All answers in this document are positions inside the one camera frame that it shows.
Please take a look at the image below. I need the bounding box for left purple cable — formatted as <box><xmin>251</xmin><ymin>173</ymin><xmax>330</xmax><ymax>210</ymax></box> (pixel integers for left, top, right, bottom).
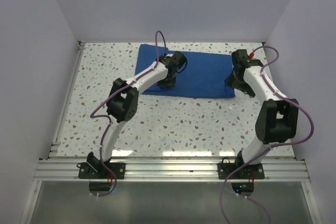
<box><xmin>90</xmin><ymin>30</ymin><xmax>169</xmax><ymax>198</ymax></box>

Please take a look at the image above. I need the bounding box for purple cable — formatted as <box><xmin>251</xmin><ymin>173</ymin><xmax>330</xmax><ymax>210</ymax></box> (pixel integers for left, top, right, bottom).
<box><xmin>90</xmin><ymin>30</ymin><xmax>169</xmax><ymax>198</ymax></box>
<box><xmin>219</xmin><ymin>46</ymin><xmax>315</xmax><ymax>224</ymax></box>

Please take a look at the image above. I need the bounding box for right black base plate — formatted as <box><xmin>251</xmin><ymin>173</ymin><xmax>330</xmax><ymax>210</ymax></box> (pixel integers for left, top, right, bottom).
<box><xmin>217</xmin><ymin>157</ymin><xmax>265</xmax><ymax>179</ymax></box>

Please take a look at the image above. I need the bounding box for blue surgical cloth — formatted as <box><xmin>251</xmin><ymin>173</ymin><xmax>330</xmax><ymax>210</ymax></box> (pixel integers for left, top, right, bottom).
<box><xmin>143</xmin><ymin>51</ymin><xmax>235</xmax><ymax>99</ymax></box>

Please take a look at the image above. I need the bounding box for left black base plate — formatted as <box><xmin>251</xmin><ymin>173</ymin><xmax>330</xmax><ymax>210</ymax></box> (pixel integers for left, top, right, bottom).
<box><xmin>76</xmin><ymin>162</ymin><xmax>126</xmax><ymax>179</ymax></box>

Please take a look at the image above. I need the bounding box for aluminium front rail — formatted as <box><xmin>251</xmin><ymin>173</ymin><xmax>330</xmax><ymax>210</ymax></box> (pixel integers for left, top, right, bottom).
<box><xmin>34</xmin><ymin>157</ymin><xmax>310</xmax><ymax>182</ymax></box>

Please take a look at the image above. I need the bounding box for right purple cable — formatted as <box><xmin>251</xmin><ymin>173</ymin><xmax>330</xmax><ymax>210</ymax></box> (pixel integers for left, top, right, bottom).
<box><xmin>219</xmin><ymin>46</ymin><xmax>315</xmax><ymax>224</ymax></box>

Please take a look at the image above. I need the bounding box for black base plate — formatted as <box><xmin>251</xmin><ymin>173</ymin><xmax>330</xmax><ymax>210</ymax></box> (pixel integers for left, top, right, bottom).
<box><xmin>217</xmin><ymin>157</ymin><xmax>265</xmax><ymax>179</ymax></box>
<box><xmin>76</xmin><ymin>162</ymin><xmax>126</xmax><ymax>179</ymax></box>

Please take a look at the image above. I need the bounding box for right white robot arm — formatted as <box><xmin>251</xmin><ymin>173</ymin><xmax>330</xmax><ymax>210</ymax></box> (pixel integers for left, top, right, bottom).
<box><xmin>226</xmin><ymin>49</ymin><xmax>298</xmax><ymax>178</ymax></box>

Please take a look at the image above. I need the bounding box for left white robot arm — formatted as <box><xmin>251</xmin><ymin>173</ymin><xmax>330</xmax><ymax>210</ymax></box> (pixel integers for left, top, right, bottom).
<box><xmin>87</xmin><ymin>51</ymin><xmax>187</xmax><ymax>178</ymax></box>

